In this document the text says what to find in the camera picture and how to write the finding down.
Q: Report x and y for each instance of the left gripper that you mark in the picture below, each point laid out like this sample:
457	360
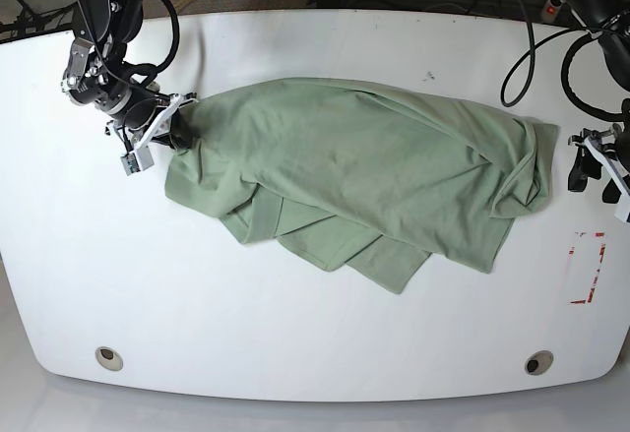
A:
586	167

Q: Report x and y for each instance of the red tape rectangle marking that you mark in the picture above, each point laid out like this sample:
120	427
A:
583	267

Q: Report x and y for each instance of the green T-shirt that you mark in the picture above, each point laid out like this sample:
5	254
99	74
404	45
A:
349	173

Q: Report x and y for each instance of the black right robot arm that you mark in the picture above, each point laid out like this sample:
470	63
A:
98	73

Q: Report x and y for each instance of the table grommet hole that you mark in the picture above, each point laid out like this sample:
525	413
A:
539	363
109	359

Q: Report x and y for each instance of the left table grommet hole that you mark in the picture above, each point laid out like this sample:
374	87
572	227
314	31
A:
109	359

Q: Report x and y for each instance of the right table grommet hole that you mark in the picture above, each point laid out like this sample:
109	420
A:
539	363

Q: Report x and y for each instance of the black power strip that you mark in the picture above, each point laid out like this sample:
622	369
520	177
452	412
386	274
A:
551	10

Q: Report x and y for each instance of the black tripod legs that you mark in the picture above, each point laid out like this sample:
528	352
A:
21	19

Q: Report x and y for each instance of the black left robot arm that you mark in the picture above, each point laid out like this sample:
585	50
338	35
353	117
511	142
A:
608	25

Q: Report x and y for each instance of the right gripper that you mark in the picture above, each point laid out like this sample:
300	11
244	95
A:
138	114

